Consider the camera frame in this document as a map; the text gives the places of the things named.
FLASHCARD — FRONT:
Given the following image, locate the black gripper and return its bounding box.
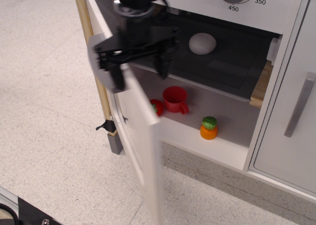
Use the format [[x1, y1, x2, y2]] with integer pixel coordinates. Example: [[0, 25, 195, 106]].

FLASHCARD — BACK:
[[94, 10, 179, 91]]

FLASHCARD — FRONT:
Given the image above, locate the white oven door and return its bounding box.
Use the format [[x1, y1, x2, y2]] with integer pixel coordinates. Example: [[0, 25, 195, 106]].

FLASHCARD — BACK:
[[86, 0, 163, 225]]

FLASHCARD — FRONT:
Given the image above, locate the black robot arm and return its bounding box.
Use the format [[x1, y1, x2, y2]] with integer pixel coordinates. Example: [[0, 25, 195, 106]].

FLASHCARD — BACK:
[[91, 0, 179, 93]]

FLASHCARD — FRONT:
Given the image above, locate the dark grey oven tray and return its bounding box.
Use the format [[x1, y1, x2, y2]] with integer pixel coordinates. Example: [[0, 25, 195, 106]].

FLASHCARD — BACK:
[[131, 11, 278, 101]]

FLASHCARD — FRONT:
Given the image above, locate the red toy strawberry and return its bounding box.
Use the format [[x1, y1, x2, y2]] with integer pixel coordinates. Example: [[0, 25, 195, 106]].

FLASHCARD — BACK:
[[150, 99, 164, 116]]

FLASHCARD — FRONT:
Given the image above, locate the red toy cup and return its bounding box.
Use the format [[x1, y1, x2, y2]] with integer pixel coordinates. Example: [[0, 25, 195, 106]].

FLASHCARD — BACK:
[[162, 86, 189, 114]]

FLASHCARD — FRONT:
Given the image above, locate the white toy egg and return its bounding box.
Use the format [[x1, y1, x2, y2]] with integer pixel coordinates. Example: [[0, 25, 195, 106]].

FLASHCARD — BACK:
[[189, 33, 217, 55]]

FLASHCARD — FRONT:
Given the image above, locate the black clip on leg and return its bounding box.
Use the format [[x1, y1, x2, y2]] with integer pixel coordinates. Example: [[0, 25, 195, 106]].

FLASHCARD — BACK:
[[96, 119, 116, 133]]

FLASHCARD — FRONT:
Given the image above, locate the grey cabinet leg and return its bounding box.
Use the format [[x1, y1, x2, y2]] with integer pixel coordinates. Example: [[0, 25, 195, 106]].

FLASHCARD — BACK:
[[108, 134, 123, 155]]

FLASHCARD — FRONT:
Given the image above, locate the orange toy with green top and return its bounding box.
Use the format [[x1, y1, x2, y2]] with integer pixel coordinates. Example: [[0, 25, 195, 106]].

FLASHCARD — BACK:
[[200, 116, 218, 140]]

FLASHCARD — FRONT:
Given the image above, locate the white toy kitchen cabinet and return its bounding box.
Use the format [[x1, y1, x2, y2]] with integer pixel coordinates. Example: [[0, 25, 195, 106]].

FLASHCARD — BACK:
[[76, 0, 316, 205]]

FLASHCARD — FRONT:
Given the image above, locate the white cupboard door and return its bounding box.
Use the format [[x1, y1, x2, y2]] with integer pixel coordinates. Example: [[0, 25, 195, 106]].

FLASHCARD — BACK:
[[250, 0, 316, 196]]

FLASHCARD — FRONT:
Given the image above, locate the grey oven door handle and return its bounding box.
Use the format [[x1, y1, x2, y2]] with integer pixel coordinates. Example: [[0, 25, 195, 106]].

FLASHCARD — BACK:
[[87, 33, 117, 93]]

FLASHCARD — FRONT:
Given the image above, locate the grey cupboard door handle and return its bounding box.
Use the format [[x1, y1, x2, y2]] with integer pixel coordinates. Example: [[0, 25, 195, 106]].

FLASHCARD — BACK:
[[284, 72, 316, 138]]

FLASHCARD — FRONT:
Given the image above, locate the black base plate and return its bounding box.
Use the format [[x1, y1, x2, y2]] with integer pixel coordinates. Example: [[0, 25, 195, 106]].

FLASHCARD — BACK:
[[18, 197, 62, 225]]

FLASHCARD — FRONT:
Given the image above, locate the black cable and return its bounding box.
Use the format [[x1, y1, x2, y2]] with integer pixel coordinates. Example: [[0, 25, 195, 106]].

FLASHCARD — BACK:
[[0, 202, 19, 225]]

